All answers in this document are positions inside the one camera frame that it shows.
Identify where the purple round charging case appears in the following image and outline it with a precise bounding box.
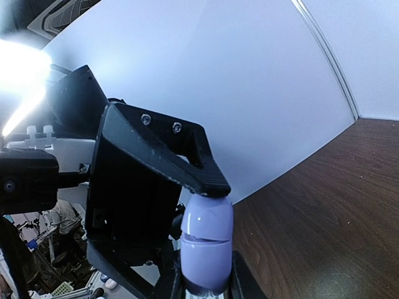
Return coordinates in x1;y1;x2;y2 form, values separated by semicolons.
180;194;234;297

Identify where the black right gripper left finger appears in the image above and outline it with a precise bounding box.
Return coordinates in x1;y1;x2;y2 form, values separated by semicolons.
152;258;186;299

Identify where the right aluminium frame post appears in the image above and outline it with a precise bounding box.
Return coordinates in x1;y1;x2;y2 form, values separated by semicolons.
291;0;361;121

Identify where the seated person in background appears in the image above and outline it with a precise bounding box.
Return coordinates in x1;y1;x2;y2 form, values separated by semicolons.
49;199;81;235

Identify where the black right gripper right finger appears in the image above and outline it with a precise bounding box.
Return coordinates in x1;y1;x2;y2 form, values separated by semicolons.
229;250;267;299

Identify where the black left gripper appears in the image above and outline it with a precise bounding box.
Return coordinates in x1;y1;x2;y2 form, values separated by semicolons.
87;102;231;298

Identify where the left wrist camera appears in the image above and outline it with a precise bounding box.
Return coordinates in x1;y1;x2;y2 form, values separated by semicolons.
0;124;97;216

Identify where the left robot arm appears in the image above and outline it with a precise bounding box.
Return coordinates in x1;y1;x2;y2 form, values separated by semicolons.
47;66;233;298

